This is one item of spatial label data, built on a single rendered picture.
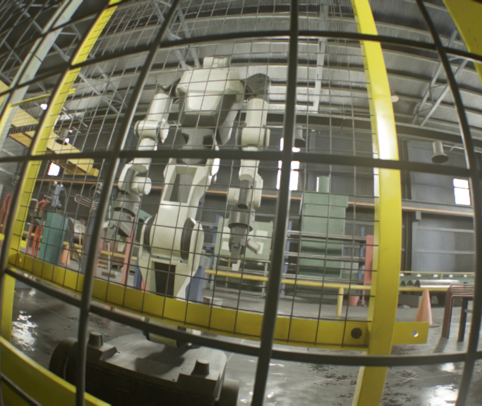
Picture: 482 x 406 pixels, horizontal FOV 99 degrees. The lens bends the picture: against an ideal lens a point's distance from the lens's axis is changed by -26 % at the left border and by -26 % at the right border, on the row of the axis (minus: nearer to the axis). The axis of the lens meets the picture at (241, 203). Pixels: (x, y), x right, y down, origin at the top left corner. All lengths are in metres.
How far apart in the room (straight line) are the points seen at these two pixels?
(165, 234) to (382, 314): 0.64
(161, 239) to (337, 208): 9.51
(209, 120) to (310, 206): 9.10
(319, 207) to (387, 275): 9.57
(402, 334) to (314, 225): 9.37
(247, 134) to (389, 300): 0.79
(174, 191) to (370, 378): 0.83
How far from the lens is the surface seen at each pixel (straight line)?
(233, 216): 0.93
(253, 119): 1.15
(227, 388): 0.82
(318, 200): 10.17
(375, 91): 0.73
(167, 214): 0.91
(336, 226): 10.04
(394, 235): 0.59
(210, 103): 1.14
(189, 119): 1.15
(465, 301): 3.00
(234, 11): 12.89
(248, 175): 1.02
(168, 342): 1.04
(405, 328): 0.66
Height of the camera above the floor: 0.52
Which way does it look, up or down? 15 degrees up
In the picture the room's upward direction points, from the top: 8 degrees clockwise
